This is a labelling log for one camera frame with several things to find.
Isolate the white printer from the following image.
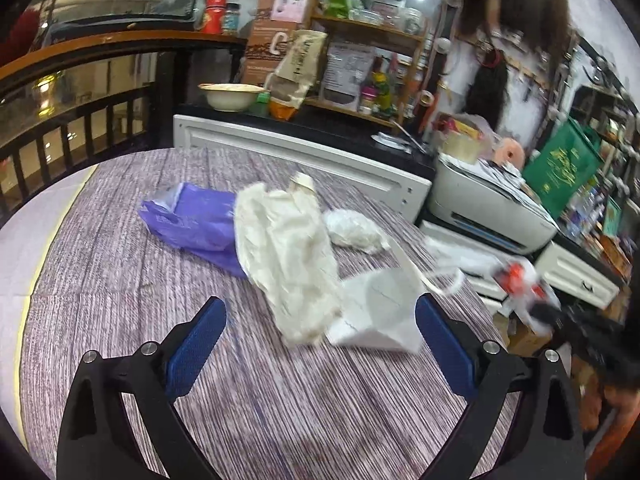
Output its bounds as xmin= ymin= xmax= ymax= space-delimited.
xmin=427 ymin=152 xmax=558 ymax=256

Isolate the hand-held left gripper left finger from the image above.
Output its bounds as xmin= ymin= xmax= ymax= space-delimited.
xmin=56 ymin=296 xmax=228 ymax=480

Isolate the pink plastic bag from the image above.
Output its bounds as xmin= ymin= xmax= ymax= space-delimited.
xmin=432 ymin=112 xmax=496 ymax=146

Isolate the green tote bag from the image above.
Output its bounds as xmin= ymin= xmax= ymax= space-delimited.
xmin=522 ymin=117 xmax=603 ymax=218

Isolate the cream bowl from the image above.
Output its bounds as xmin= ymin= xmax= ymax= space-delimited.
xmin=198 ymin=83 xmax=266 ymax=112

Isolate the wooden railing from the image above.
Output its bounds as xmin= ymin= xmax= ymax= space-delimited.
xmin=0 ymin=30 xmax=248 ymax=221

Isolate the black wig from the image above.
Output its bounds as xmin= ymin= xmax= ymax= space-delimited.
xmin=465 ymin=62 xmax=508 ymax=128

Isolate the cardboard box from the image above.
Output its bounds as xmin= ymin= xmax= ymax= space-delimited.
xmin=507 ymin=310 xmax=551 ymax=356

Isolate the black countertop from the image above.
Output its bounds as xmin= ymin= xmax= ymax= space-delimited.
xmin=177 ymin=102 xmax=438 ymax=176

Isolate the beige tape roll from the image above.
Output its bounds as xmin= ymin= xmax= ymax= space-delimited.
xmin=442 ymin=132 xmax=481 ymax=163

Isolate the red tin can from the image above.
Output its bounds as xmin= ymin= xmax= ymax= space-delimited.
xmin=202 ymin=0 xmax=230 ymax=36

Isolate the cream plastic bag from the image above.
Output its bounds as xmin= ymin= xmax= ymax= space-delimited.
xmin=234 ymin=171 xmax=343 ymax=347

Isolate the vanity mirror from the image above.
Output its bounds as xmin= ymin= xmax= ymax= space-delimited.
xmin=570 ymin=40 xmax=636 ymax=111

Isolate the white cabinet panel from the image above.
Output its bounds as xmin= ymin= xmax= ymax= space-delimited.
xmin=172 ymin=114 xmax=433 ymax=223

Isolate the peach roll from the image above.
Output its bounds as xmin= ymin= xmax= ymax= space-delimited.
xmin=492 ymin=137 xmax=526 ymax=166

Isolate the wooden shelf rack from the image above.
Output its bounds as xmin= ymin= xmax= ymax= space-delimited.
xmin=300 ymin=0 xmax=431 ymax=128

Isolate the purple plastic bag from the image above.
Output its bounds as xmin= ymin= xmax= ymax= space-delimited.
xmin=139 ymin=182 xmax=251 ymax=279

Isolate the white table cover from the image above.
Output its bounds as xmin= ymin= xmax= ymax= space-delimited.
xmin=0 ymin=165 xmax=98 ymax=411

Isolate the wide white drawer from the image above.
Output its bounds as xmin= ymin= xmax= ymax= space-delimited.
xmin=535 ymin=240 xmax=621 ymax=308

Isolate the white plastic film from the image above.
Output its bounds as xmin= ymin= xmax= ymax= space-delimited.
xmin=322 ymin=208 xmax=392 ymax=256

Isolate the brown patterned box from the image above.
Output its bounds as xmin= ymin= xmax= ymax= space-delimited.
xmin=242 ymin=0 xmax=301 ymax=88

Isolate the beige printed paper bag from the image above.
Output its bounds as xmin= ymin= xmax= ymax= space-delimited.
xmin=272 ymin=30 xmax=328 ymax=111

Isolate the row of hair extensions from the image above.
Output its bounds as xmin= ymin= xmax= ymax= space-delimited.
xmin=460 ymin=0 xmax=576 ymax=71

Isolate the red vase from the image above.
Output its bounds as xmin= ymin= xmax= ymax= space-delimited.
xmin=0 ymin=7 xmax=41 ymax=66

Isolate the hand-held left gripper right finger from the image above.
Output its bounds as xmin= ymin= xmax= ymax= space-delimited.
xmin=415 ymin=294 xmax=585 ymax=480

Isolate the white labelled packet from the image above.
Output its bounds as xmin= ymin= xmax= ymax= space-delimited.
xmin=320 ymin=42 xmax=376 ymax=111

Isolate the teal framed picture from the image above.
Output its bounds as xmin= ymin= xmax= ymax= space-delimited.
xmin=602 ymin=195 xmax=623 ymax=238

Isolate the pink printed box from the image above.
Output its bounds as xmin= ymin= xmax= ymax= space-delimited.
xmin=270 ymin=0 xmax=313 ymax=23

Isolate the purple striped tablecloth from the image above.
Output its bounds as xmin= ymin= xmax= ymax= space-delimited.
xmin=20 ymin=147 xmax=521 ymax=480

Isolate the green bottle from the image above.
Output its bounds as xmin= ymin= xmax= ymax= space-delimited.
xmin=370 ymin=72 xmax=396 ymax=113

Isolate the pile of papers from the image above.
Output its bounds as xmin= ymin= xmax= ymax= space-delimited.
xmin=472 ymin=157 xmax=543 ymax=201

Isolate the person's right hand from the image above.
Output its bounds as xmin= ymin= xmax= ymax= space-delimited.
xmin=580 ymin=360 xmax=640 ymax=466

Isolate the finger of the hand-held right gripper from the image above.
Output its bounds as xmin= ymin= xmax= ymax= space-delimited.
xmin=530 ymin=305 xmax=576 ymax=333

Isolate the orange snack packet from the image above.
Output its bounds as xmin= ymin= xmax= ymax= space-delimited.
xmin=268 ymin=91 xmax=303 ymax=121

